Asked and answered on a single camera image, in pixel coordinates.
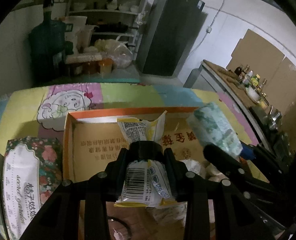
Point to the dark grey refrigerator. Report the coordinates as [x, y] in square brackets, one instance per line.
[168, 35]

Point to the amber food container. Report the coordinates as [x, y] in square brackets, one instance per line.
[105, 65]
[91, 67]

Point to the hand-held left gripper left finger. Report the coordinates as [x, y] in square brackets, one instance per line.
[118, 165]

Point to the row of white bowls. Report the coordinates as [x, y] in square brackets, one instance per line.
[79, 6]

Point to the yellow white tissue packet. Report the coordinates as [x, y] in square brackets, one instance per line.
[138, 130]

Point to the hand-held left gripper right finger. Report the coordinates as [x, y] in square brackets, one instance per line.
[175, 170]

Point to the blue water jug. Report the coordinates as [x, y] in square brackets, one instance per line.
[46, 45]

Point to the metal shelf rack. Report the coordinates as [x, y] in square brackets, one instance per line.
[108, 12]

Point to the kitchen counter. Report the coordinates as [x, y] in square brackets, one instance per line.
[220, 80]

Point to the steel kettle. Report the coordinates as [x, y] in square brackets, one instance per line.
[274, 117]

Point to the white sack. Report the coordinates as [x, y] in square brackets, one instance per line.
[74, 30]

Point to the wall outlet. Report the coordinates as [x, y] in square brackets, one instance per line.
[209, 30]

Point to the pale white tissue pack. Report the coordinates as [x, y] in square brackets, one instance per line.
[168, 215]

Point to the clear plastic bag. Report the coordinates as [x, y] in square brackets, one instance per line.
[118, 55]

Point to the green patterned tissue pack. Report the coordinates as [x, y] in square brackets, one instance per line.
[210, 125]

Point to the row of condiment bottles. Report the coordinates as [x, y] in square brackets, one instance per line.
[255, 80]

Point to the white ceramic bowl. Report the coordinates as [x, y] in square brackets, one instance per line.
[253, 95]

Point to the colourful cartoon printed blanket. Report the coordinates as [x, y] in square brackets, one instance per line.
[25, 105]

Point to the cardboard wall sheets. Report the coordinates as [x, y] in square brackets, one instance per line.
[258, 52]

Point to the orange rimmed cardboard box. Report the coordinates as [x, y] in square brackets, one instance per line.
[93, 140]

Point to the black water jug pump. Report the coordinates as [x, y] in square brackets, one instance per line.
[48, 5]

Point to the floral tissue pack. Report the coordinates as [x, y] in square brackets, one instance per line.
[23, 175]

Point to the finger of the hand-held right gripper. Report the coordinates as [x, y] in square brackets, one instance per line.
[220, 158]
[248, 151]

